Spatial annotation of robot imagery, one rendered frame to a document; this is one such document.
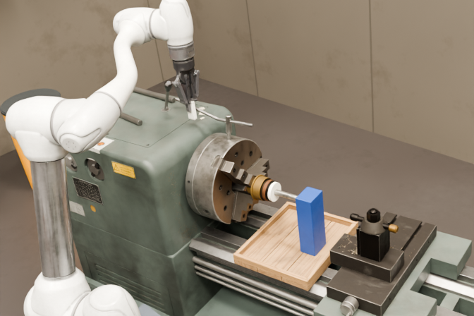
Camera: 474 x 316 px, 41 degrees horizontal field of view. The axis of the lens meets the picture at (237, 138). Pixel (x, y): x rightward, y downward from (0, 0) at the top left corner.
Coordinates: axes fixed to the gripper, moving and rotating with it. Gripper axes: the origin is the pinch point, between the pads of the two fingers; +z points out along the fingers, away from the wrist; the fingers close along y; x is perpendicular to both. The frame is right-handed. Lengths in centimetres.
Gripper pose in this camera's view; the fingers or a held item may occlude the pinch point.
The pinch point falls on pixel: (191, 110)
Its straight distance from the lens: 231.2
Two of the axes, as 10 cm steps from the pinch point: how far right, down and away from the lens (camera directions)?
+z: 1.2, 8.8, 4.6
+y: 5.9, -4.3, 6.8
